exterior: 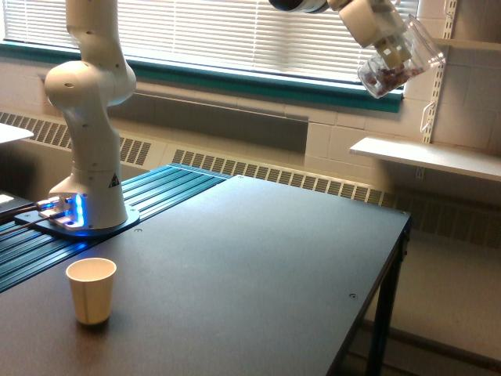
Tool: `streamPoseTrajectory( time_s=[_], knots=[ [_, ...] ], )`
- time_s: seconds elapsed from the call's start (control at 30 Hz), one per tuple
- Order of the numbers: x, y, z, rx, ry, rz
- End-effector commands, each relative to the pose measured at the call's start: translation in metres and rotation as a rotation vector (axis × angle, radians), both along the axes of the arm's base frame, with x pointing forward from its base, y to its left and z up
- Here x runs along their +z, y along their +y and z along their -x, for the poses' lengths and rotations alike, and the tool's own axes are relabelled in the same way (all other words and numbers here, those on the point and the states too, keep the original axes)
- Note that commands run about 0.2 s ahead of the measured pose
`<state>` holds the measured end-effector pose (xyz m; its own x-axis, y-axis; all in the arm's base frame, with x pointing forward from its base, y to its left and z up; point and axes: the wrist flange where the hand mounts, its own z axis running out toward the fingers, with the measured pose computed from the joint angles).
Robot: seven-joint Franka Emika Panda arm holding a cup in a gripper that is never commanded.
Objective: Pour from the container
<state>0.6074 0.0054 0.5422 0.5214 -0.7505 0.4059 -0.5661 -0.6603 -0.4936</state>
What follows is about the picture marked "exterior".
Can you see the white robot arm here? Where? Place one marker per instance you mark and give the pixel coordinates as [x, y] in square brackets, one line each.
[91, 197]

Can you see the white shelf rail bracket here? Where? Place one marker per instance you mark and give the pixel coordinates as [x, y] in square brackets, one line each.
[431, 109]

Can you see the clear plastic jar with nuts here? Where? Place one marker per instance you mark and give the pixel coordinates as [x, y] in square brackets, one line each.
[424, 54]

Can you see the white lower wall shelf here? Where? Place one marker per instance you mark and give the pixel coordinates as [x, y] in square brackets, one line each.
[425, 155]

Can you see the white paper cup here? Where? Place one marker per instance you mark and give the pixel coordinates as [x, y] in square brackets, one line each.
[91, 283]

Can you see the black table leg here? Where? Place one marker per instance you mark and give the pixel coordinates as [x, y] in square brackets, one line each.
[385, 304]

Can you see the white upper wall shelf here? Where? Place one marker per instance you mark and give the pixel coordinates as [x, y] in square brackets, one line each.
[465, 44]

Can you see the baseboard radiator grille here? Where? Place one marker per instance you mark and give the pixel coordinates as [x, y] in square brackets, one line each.
[438, 216]

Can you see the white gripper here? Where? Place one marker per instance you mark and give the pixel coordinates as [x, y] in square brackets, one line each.
[371, 22]

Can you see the white window blinds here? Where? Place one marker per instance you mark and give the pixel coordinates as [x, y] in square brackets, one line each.
[239, 35]

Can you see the white side table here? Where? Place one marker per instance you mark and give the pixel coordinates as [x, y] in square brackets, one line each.
[9, 133]

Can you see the white wall shelf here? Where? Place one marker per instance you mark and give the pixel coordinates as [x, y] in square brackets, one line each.
[425, 155]
[465, 44]

